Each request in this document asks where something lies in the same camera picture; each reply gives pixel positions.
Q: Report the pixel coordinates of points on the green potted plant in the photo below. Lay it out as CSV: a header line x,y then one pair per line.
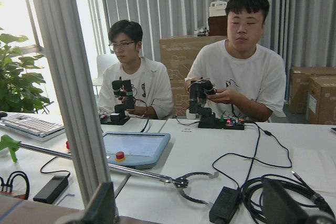
x,y
19,92

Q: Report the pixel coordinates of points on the black power adapter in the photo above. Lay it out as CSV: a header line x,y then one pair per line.
x,y
225,205

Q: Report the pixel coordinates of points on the cardboard box at right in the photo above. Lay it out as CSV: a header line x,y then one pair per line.
x,y
312,92

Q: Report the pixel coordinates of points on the person with glasses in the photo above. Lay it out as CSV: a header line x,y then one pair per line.
x,y
150,80

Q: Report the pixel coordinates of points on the large cardboard box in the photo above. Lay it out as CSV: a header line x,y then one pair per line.
x,y
178,54

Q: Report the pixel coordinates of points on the green handled reacher grabber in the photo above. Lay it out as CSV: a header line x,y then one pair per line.
x,y
180,183

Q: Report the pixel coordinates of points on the person in white shirt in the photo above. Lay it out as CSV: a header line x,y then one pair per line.
x,y
250,79

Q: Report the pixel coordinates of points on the teach pendant tablet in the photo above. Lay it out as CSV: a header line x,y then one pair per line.
x,y
139,150

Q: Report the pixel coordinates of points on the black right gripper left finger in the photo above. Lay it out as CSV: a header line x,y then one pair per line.
x,y
101,208

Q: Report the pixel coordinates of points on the aluminium frame post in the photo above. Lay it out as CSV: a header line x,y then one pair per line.
x,y
60,29

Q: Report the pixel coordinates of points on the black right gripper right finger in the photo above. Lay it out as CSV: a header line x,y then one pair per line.
x,y
279,207

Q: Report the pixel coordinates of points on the white keyboard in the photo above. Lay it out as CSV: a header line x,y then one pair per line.
x,y
32,127

